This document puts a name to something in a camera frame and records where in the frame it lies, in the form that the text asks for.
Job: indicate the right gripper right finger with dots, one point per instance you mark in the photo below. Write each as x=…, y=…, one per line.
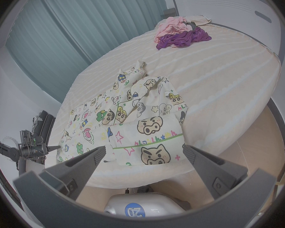
x=216, y=174

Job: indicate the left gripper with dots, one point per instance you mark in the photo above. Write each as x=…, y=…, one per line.
x=34, y=151

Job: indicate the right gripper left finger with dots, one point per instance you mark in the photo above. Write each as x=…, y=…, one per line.
x=76, y=174

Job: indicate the white printed pyjama top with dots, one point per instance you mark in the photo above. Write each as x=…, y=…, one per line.
x=133, y=117

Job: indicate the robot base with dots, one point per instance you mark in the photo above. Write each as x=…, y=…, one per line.
x=144, y=205

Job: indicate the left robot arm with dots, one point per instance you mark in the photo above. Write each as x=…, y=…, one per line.
x=4, y=149

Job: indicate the bed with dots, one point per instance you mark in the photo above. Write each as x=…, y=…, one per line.
x=216, y=84

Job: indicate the blue-green curtain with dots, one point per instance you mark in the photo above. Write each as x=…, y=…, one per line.
x=104, y=18
x=45, y=51

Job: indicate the purple garment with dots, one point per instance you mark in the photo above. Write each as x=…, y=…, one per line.
x=180, y=38

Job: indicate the dark grey garment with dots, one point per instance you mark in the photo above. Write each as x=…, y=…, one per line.
x=192, y=24

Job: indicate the pink garment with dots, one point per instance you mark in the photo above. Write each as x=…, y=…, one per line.
x=169, y=27

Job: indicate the cream pillow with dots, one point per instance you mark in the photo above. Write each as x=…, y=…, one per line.
x=200, y=19

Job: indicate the grey bedside table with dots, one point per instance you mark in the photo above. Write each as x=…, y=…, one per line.
x=169, y=12

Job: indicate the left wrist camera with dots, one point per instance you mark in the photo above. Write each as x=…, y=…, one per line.
x=25, y=136

